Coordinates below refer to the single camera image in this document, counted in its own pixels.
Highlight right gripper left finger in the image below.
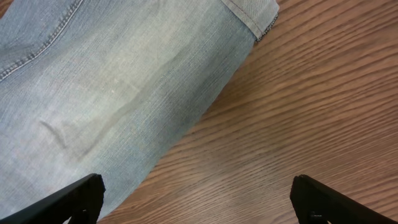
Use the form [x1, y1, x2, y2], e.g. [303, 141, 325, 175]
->
[1, 174, 106, 224]

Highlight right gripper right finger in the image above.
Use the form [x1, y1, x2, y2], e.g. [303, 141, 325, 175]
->
[290, 175, 397, 224]

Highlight light blue denim shorts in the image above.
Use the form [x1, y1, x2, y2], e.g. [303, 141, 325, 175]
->
[1, 0, 279, 217]

